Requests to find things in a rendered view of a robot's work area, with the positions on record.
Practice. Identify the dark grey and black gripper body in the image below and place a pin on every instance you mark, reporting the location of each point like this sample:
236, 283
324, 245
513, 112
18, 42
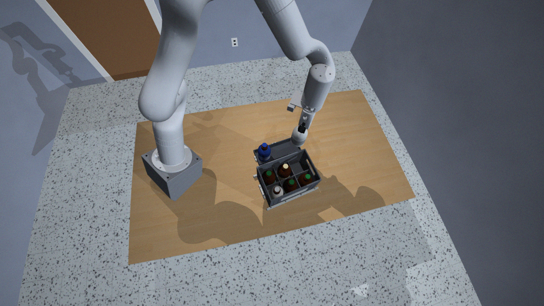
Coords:
306, 117

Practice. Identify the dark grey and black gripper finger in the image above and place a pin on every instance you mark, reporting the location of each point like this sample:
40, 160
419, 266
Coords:
302, 128

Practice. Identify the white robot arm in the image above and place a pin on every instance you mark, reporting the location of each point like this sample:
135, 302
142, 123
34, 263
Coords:
163, 96

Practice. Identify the blue bottle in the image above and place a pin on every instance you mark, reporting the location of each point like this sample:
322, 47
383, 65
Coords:
264, 152

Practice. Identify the white bottle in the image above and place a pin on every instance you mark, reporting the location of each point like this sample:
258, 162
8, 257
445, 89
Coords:
297, 138
275, 191

